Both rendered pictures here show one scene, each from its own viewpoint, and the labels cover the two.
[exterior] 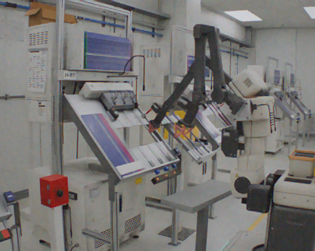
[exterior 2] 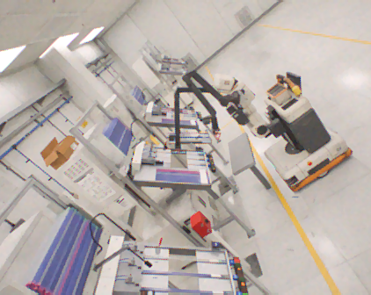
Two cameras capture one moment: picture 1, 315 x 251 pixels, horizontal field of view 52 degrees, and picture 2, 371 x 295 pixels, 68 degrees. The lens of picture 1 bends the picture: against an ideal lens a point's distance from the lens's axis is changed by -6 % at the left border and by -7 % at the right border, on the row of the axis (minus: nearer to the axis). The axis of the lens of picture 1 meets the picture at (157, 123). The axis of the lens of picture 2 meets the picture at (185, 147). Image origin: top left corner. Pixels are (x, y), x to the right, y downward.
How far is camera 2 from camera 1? 112 cm
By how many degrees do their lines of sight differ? 23
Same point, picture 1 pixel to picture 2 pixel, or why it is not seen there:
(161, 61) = (122, 112)
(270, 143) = (186, 98)
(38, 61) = (92, 180)
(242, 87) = (225, 87)
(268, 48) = (120, 43)
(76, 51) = (112, 152)
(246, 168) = (258, 121)
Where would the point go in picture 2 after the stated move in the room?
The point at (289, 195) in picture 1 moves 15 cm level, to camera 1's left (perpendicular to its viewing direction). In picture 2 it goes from (294, 113) to (286, 125)
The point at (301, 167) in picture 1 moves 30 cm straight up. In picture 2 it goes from (283, 97) to (266, 70)
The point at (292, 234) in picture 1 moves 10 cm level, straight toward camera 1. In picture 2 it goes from (309, 127) to (316, 131)
